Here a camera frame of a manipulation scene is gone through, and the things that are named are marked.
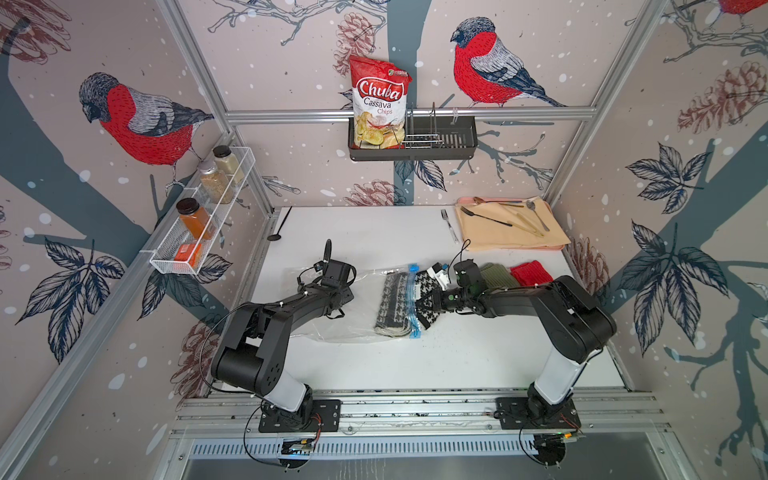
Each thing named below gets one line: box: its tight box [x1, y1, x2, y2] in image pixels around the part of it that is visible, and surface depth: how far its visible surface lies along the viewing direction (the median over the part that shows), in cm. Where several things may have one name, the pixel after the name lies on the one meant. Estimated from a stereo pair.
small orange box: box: [174, 243, 203, 267], surface depth 68 cm
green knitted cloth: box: [480, 262, 520, 289], surface depth 97 cm
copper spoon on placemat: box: [473, 196, 523, 205], surface depth 125 cm
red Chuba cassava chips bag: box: [349, 55, 413, 150], surface depth 81 cm
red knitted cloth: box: [510, 260, 554, 287], surface depth 98 cm
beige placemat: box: [455, 196, 571, 251], surface depth 117 cm
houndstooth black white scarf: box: [374, 270, 444, 337], surface depth 90 cm
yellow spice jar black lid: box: [212, 145, 245, 184], surface depth 82 cm
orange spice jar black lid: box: [176, 198, 215, 240], surface depth 69 cm
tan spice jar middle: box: [198, 160, 233, 205], surface depth 77 cm
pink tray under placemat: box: [456, 196, 525, 206], surface depth 125 cm
